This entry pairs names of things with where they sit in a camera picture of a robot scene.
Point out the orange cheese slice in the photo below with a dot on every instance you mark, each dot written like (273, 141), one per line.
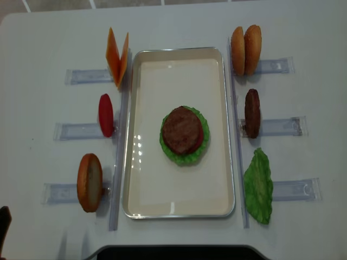
(112, 57)
(123, 61)

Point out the brown meat patty on tray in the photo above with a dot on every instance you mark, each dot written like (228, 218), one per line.
(180, 130)

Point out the red tomato slice on tray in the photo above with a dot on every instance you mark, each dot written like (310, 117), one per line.
(199, 141)

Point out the red upright tomato slice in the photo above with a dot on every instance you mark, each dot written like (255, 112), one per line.
(105, 113)

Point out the upright brown meat patty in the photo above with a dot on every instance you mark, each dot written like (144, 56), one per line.
(252, 113)

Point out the upright green lettuce leaf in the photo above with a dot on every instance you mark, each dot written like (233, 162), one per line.
(259, 188)

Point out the white metal tray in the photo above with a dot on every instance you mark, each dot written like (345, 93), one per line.
(155, 185)

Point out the bun half, lower left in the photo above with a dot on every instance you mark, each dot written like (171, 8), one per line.
(89, 182)

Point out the bun half, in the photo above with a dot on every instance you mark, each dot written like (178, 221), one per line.
(253, 43)
(89, 182)
(238, 51)

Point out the left bun half, upper right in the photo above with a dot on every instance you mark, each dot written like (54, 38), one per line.
(238, 51)

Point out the clear holder, middle left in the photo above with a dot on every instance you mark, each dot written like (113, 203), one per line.
(77, 131)

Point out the clear holder, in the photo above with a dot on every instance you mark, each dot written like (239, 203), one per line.
(298, 190)
(76, 77)
(294, 126)
(59, 194)
(77, 131)
(276, 66)

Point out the clear holder, upper left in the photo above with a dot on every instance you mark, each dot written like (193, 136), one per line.
(76, 77)

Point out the clear holder, middle right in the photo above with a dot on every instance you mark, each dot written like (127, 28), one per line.
(294, 126)

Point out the black base at bottom edge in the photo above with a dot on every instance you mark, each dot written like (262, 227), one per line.
(179, 252)

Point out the clear holder, upper right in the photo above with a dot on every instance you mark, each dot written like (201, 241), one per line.
(276, 66)

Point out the clear holder, lower left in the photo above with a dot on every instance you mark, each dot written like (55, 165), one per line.
(59, 194)

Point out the clear holder, lower right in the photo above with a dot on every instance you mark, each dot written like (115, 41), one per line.
(298, 190)

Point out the dark object at left edge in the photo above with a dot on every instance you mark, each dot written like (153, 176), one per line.
(5, 221)

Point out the clear left long rail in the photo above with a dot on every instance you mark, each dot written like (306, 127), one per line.
(121, 145)

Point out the clear long rail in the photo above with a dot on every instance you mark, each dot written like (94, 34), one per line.
(121, 145)
(245, 216)

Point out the clear right long rail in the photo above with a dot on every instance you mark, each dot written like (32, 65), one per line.
(245, 216)

